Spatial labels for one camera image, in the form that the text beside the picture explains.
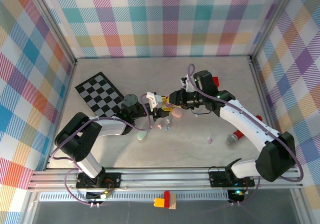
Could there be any black grey chessboard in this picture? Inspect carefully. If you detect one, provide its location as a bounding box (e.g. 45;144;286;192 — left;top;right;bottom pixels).
74;71;126;118

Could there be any red marker with grey cap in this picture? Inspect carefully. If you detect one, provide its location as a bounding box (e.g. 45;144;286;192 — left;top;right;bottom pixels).
226;115;263;145

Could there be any tall red building block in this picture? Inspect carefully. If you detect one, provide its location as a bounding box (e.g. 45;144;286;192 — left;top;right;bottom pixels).
163;190;171;208

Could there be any tan wooden block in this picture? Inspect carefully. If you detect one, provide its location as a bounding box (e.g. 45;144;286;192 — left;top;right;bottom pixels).
168;193;177;210

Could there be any black left controller box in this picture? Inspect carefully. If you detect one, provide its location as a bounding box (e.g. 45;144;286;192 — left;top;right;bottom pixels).
86;190;112;201

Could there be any black controller box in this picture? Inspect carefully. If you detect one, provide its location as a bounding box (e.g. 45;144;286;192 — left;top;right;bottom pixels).
86;190;112;201
227;188;246;202

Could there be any black right controller box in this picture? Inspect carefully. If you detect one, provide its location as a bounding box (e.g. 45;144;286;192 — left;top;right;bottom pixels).
227;188;246;202

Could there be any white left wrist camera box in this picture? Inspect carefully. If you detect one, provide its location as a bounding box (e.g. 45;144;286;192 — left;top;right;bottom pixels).
145;91;163;109

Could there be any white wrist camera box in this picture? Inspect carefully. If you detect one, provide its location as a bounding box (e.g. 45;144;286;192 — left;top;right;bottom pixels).
180;75;192;89
145;91;163;109

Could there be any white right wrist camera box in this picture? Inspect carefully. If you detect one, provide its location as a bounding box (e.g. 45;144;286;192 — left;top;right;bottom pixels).
180;75;192;89

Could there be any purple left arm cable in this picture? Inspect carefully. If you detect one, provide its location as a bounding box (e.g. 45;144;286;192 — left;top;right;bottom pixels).
51;93;154;206

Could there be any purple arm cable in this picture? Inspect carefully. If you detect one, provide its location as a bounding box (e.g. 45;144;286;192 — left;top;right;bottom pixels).
186;63;305;206
51;93;154;206

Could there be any thin aluminium frame rail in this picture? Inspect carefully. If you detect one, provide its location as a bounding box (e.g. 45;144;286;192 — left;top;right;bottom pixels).
74;55;252;60

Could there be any aluminium side frame rail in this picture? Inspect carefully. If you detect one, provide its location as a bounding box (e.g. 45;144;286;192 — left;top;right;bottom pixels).
44;61;78;172
247;56;288;168

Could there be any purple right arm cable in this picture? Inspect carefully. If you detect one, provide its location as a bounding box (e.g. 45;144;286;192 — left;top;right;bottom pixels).
186;63;305;206

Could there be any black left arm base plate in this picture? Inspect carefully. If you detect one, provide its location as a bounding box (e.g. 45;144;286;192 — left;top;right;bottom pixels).
76;172;122;190

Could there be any aluminium mounting rail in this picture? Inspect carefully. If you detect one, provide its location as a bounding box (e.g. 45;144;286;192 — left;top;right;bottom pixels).
27;167;305;192

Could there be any white slotted cable duct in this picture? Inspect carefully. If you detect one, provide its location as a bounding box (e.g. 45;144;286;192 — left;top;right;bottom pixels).
38;192;231;202

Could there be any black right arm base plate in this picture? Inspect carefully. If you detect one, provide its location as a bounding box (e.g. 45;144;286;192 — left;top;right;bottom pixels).
208;170;256;187

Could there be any aluminium frame post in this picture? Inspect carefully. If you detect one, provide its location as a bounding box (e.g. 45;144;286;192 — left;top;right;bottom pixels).
23;0;77;67
248;0;301;63

